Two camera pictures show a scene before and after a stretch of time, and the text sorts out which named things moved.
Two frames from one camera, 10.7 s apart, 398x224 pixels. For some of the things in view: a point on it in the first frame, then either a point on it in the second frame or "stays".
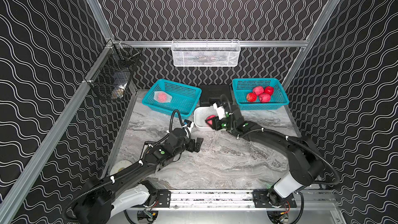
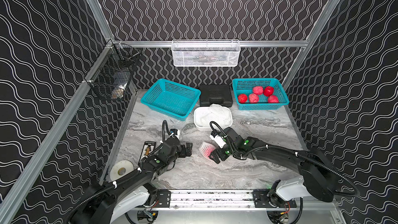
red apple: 265,98 -> 253,98
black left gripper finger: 199,141 -> 188,149
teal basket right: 242,87 stays
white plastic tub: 200,114 stays
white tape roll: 119,166 stays
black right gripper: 215,123 -> 217,151
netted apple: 162,97 -> 207,150
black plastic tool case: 211,94 stays
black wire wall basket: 111,74 stays
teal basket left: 185,97 stays
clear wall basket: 209,53 stays
